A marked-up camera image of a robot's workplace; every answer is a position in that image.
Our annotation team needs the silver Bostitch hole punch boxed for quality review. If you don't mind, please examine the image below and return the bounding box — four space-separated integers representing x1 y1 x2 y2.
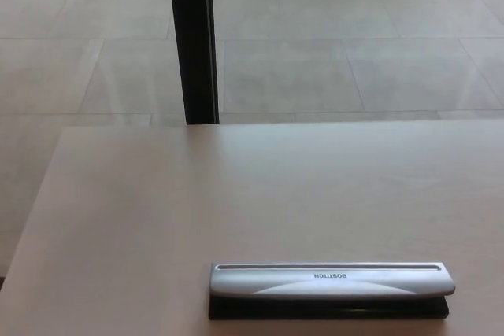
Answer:
207 261 457 321

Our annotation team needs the black vertical window frame post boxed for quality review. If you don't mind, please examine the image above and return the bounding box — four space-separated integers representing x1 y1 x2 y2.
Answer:
166 0 221 126

